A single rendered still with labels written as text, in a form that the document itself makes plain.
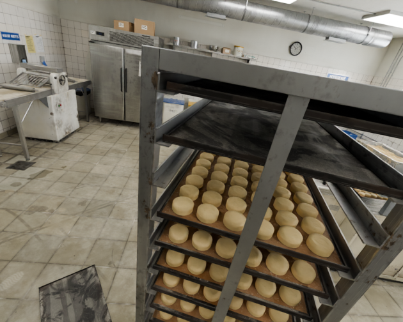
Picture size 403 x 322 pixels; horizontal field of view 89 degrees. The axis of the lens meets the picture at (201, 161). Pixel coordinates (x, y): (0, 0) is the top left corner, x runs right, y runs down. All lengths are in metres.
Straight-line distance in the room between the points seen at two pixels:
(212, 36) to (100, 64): 2.69
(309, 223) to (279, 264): 0.12
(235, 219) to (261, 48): 5.76
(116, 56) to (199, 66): 4.88
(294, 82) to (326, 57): 6.48
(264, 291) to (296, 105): 0.46
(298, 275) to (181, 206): 0.31
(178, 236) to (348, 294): 0.37
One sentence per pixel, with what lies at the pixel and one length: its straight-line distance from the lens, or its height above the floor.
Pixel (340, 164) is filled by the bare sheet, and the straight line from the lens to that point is 0.49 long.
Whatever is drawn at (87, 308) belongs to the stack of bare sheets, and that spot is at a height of 0.02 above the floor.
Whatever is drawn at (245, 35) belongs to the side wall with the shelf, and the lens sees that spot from 6.00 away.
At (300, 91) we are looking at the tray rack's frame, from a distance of 0.32.
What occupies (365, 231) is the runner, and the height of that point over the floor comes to 1.58.
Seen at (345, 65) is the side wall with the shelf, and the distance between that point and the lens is 7.10.
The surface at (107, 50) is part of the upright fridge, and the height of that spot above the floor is 1.63.
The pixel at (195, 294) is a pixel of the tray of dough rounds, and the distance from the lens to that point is 0.69.
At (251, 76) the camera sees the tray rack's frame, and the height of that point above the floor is 1.80.
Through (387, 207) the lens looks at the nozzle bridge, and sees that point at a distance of 2.40.
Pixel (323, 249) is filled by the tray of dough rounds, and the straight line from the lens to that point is 0.51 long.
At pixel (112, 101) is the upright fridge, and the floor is 0.60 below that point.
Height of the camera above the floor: 1.82
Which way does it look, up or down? 27 degrees down
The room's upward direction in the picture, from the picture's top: 10 degrees clockwise
